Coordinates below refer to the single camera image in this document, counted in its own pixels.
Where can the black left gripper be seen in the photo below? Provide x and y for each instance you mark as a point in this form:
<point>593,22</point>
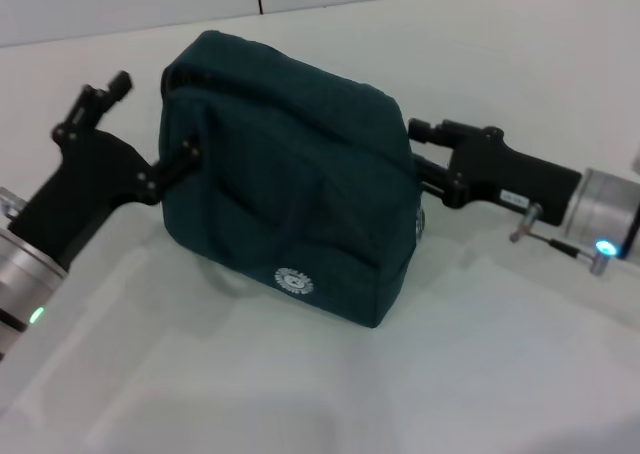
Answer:
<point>75,199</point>

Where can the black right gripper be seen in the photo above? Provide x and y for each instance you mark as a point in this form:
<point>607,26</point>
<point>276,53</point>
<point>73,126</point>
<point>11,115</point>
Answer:
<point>515,179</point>

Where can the teal fabric tote bag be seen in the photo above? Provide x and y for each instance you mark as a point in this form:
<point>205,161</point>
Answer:
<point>300,174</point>

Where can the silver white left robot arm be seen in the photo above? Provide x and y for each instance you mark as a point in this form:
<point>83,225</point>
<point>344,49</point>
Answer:
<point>25,284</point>

